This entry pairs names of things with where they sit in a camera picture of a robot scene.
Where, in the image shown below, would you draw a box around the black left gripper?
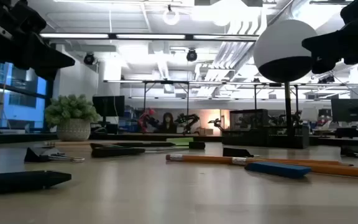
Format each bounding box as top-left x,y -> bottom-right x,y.
0,0 -> 76,82

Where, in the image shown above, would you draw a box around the blue eraser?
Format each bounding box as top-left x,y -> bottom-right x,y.
244,161 -> 313,180

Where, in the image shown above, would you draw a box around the green sticky note pad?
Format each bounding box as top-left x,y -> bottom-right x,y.
165,137 -> 195,146

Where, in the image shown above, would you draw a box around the black mesh desk organizer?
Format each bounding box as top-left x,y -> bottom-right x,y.
221,108 -> 310,149

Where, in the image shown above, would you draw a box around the white globe lamp black base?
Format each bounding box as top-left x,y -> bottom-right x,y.
252,19 -> 319,139

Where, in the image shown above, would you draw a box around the black ceiling spotlight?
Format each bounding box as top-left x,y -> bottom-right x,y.
83,52 -> 96,66
186,48 -> 198,62

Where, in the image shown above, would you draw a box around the large glass window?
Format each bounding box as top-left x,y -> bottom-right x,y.
0,56 -> 48,131

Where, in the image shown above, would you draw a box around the green plant in patterned pot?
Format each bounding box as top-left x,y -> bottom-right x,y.
44,93 -> 102,142

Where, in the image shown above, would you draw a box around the dark computer monitor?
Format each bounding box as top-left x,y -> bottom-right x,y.
92,95 -> 126,124
331,98 -> 358,123

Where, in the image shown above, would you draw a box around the blue storage bins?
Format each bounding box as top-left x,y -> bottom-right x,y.
118,108 -> 140,134

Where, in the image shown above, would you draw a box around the person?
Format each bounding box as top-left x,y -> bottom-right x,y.
157,112 -> 178,134

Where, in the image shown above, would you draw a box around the cardboard boxes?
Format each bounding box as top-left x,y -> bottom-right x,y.
195,126 -> 214,136

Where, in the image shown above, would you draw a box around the black aluminium table frame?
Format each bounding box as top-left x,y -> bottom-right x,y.
0,132 -> 358,151

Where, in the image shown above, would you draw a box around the white ring ceiling light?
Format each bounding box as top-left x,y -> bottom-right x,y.
162,8 -> 181,27

